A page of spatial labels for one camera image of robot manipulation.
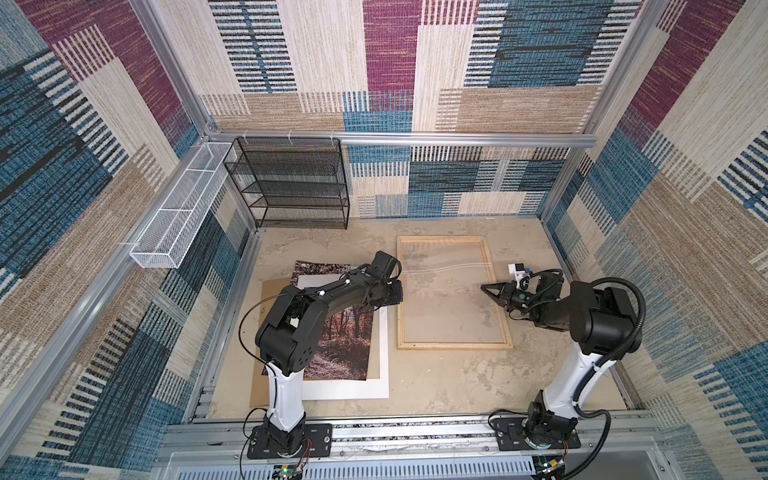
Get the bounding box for clear acrylic frame pane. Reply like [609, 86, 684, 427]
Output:
[400, 237, 508, 344]

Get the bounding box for light wooden picture frame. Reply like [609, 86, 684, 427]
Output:
[395, 235, 515, 351]

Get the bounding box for autumn forest photo print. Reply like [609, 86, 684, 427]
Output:
[255, 261, 377, 380]

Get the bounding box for white photo mat board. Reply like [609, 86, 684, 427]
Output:
[302, 308, 390, 401]

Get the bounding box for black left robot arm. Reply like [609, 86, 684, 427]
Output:
[254, 251, 403, 456]

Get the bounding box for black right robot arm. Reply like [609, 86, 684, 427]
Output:
[480, 277, 646, 449]

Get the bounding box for brown cardboard backing board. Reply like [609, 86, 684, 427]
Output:
[249, 277, 382, 409]

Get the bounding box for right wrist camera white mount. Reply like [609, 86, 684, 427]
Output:
[508, 262, 532, 283]

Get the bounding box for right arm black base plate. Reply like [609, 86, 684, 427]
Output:
[489, 416, 582, 451]

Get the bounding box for black wire mesh shelf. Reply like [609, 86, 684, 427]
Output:
[223, 137, 351, 229]

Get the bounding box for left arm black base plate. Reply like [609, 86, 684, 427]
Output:
[246, 422, 333, 460]

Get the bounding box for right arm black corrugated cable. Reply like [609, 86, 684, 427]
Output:
[557, 275, 648, 480]

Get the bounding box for white wire mesh basket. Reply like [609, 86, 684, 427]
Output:
[130, 142, 231, 269]

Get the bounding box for aluminium mounting rail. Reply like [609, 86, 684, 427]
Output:
[150, 411, 684, 479]

